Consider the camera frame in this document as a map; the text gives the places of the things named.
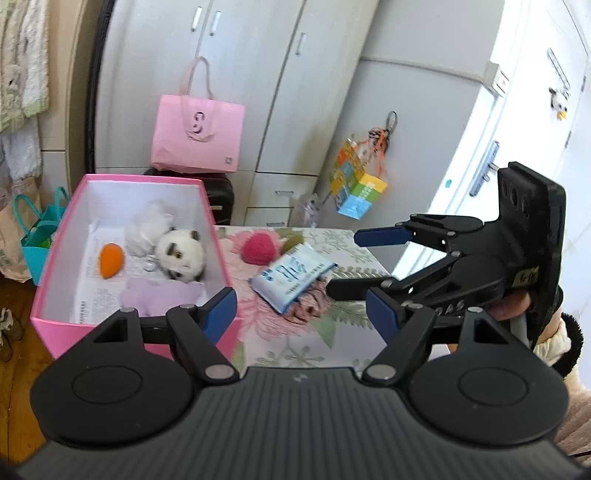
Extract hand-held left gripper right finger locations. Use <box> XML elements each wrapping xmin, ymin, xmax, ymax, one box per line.
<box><xmin>361</xmin><ymin>288</ymin><xmax>532</xmax><ymax>385</ymax></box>

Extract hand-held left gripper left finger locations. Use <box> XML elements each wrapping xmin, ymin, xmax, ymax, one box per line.
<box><xmin>65</xmin><ymin>286</ymin><xmax>239</xmax><ymax>385</ymax></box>

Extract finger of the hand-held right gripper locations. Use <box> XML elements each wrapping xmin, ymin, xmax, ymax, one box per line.
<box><xmin>354</xmin><ymin>213</ymin><xmax>485</xmax><ymax>254</ymax></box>
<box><xmin>325</xmin><ymin>251</ymin><xmax>467</xmax><ymax>317</ymax></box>

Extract blue white tissue pack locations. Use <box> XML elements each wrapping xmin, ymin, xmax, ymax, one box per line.
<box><xmin>249</xmin><ymin>244</ymin><xmax>338</xmax><ymax>315</ymax></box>

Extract purple plush toy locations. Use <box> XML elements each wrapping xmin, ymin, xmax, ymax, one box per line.
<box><xmin>122</xmin><ymin>277</ymin><xmax>205</xmax><ymax>317</ymax></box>

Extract panda plush toy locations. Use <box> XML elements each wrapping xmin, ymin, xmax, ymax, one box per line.
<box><xmin>154</xmin><ymin>230</ymin><xmax>206</xmax><ymax>282</ymax></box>

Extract pink cardboard box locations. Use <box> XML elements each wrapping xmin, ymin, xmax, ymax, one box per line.
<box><xmin>30</xmin><ymin>174</ymin><xmax>242</xmax><ymax>361</ymax></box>

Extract white fluffy plush toy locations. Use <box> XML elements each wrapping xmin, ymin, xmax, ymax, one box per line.
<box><xmin>127</xmin><ymin>200</ymin><xmax>174</xmax><ymax>257</ymax></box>

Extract orange egg-shaped toy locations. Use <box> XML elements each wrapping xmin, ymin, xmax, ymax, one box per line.
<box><xmin>99</xmin><ymin>244</ymin><xmax>126</xmax><ymax>280</ymax></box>

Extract person's right hand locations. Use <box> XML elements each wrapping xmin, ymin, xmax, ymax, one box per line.
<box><xmin>499</xmin><ymin>290</ymin><xmax>533</xmax><ymax>323</ymax></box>

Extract colourful gift bag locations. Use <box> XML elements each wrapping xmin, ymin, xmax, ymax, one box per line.
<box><xmin>329</xmin><ymin>135</ymin><xmax>389</xmax><ymax>219</ymax></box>

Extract floral tablecloth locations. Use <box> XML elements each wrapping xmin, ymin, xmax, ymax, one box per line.
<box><xmin>215</xmin><ymin>226</ymin><xmax>393</xmax><ymax>370</ymax></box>

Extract red strawberry plush toy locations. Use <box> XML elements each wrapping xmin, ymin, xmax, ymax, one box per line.
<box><xmin>242</xmin><ymin>232</ymin><xmax>304</xmax><ymax>265</ymax></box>

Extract clear plastic bag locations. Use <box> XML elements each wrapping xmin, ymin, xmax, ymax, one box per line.
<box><xmin>294</xmin><ymin>193</ymin><xmax>325</xmax><ymax>228</ymax></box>

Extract orange ribbon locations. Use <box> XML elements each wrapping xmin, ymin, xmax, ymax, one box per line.
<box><xmin>355</xmin><ymin>128</ymin><xmax>391</xmax><ymax>177</ymax></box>

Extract white door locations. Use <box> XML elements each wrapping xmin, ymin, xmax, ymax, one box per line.
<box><xmin>392</xmin><ymin>0</ymin><xmax>591</xmax><ymax>324</ymax></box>

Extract black suitcase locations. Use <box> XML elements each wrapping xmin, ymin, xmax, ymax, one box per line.
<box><xmin>143</xmin><ymin>167</ymin><xmax>235</xmax><ymax>227</ymax></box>

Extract white bird plush toy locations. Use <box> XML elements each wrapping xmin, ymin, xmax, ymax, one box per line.
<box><xmin>549</xmin><ymin>86</ymin><xmax>572</xmax><ymax>121</ymax></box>

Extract printed paper sheet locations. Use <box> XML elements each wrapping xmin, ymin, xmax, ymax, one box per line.
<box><xmin>69</xmin><ymin>222</ymin><xmax>155</xmax><ymax>324</ymax></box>

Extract metal door hook rack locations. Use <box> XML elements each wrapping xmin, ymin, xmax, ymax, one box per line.
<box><xmin>547</xmin><ymin>47</ymin><xmax>574</xmax><ymax>88</ymax></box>

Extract pink shopping bag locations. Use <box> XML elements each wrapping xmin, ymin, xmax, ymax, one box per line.
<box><xmin>151</xmin><ymin>56</ymin><xmax>246</xmax><ymax>173</ymax></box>

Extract grey wooden wardrobe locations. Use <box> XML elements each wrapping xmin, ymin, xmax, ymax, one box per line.
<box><xmin>95</xmin><ymin>0</ymin><xmax>380</xmax><ymax>228</ymax></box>

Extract teal handbag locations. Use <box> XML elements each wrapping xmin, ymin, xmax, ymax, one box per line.
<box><xmin>13</xmin><ymin>186</ymin><xmax>71</xmax><ymax>287</ymax></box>

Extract brown shoe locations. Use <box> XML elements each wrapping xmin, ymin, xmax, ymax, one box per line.
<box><xmin>0</xmin><ymin>308</ymin><xmax>25</xmax><ymax>363</ymax></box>

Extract brown paper bag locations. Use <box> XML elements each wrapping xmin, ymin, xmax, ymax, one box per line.
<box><xmin>0</xmin><ymin>179</ymin><xmax>34</xmax><ymax>283</ymax></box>

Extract white patterned pajama pants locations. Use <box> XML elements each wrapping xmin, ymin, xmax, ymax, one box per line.
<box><xmin>0</xmin><ymin>124</ymin><xmax>43</xmax><ymax>182</ymax></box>

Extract white fluffy robe green trim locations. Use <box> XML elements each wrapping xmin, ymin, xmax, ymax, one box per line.
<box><xmin>0</xmin><ymin>0</ymin><xmax>50</xmax><ymax>134</ymax></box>

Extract silver door handle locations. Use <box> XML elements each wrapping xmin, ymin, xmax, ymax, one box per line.
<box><xmin>468</xmin><ymin>141</ymin><xmax>502</xmax><ymax>198</ymax></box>

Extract beige wall switch box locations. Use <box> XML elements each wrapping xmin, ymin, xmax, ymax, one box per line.
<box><xmin>482</xmin><ymin>60</ymin><xmax>509</xmax><ymax>97</ymax></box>

